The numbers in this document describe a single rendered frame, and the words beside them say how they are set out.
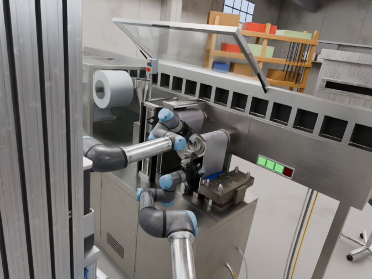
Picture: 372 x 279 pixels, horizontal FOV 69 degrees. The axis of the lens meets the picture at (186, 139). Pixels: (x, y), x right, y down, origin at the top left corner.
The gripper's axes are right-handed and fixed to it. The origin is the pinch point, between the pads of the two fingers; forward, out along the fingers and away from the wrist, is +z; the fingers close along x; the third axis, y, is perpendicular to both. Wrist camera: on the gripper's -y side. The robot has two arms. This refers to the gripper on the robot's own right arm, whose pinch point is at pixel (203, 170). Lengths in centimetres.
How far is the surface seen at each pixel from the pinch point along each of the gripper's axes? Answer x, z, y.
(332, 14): 255, 911, 217
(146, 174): 40.0, -13.8, -16.8
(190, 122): 23.5, 7.5, 24.7
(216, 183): -8.6, 4.2, -6.7
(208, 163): -0.2, 4.2, 4.5
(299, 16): 359, 898, 203
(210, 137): 2.7, 4.8, 21.3
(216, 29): -2, -11, 85
